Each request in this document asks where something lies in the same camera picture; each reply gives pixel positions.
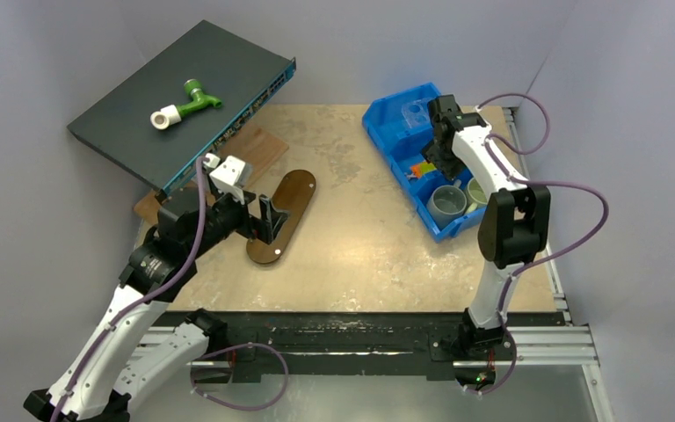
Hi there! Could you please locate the brown oval wooden tray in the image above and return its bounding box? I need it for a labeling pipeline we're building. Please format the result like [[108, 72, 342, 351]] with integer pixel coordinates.
[[246, 170, 316, 265]]

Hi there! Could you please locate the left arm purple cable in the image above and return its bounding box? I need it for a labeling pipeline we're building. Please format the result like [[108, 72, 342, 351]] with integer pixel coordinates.
[[48, 156, 290, 422]]

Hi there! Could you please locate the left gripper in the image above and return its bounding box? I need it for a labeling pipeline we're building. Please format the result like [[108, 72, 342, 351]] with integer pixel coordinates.
[[188, 185, 288, 258]]

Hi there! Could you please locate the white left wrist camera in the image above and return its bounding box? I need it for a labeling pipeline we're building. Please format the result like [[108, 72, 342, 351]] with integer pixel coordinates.
[[202, 153, 253, 203]]

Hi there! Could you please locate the clear plastic blister pack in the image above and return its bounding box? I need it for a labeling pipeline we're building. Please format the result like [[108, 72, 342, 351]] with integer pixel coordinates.
[[400, 98, 431, 128]]

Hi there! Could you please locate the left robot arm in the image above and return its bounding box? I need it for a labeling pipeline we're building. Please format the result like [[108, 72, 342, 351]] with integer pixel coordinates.
[[24, 188, 291, 421]]

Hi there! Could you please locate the dark network switch box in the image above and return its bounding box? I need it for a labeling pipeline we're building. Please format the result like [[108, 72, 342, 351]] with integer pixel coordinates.
[[68, 20, 296, 198]]

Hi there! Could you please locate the grey mug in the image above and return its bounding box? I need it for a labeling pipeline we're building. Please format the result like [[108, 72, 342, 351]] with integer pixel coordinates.
[[426, 185, 468, 229]]

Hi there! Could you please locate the green toothpaste tube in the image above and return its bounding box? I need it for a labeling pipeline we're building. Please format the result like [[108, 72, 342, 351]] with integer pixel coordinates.
[[417, 163, 436, 176]]

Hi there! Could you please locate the blue divided plastic bin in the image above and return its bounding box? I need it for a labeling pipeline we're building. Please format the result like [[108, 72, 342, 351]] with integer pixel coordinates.
[[362, 83, 485, 243]]

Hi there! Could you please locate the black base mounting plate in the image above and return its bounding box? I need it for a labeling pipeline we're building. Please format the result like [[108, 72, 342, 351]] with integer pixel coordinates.
[[192, 311, 565, 387]]

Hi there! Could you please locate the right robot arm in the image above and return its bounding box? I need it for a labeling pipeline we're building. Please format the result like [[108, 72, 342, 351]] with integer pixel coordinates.
[[421, 95, 551, 358]]

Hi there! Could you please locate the green white pipe fitting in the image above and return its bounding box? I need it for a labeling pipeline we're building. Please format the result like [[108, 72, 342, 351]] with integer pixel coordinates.
[[149, 79, 222, 130]]

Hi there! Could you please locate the wooden board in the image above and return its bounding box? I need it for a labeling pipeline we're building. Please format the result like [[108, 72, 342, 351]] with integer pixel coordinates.
[[133, 123, 288, 225]]

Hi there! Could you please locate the light green mug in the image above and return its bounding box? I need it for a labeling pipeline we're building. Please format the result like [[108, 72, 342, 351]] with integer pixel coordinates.
[[464, 178, 488, 215]]

